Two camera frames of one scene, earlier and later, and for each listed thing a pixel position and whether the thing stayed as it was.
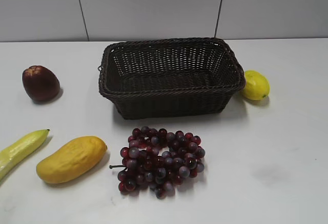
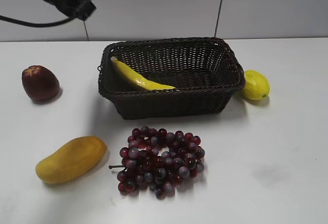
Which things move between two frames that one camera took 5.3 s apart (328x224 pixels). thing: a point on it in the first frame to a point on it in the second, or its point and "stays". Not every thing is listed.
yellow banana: x=12 y=157 to x=138 y=80
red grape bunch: x=158 y=160 stays
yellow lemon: x=257 y=86 stays
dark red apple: x=41 y=83 stays
